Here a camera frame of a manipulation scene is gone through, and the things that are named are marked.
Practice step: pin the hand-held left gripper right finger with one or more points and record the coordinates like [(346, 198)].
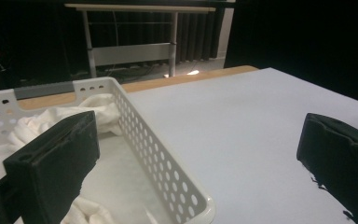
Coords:
[(341, 155)]

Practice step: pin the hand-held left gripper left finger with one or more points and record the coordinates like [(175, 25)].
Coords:
[(52, 161)]

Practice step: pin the white metal desk frame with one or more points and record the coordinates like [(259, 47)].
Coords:
[(130, 53)]

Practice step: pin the white baby romper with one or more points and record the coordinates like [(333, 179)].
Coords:
[(105, 109)]

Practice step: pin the dark pleated curtain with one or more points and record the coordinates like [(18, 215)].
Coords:
[(199, 34)]

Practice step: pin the white perforated plastic basket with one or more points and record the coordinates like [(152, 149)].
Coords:
[(155, 149)]

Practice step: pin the pale blue table mat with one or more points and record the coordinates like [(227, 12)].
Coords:
[(230, 124)]

